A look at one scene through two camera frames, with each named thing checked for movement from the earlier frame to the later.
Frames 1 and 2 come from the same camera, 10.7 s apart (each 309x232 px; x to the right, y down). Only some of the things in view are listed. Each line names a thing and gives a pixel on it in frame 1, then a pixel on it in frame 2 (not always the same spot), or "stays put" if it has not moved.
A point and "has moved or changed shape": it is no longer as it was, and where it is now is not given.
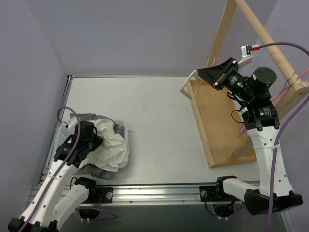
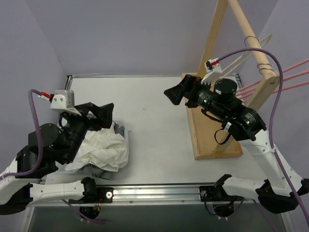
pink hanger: [304, 77] to [285, 78]
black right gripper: [224, 74] to [189, 90]
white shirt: [111, 153] stays put
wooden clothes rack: [227, 140] to [207, 141]
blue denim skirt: [122, 131] stays put
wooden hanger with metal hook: [196, 71] has moved or changed shape
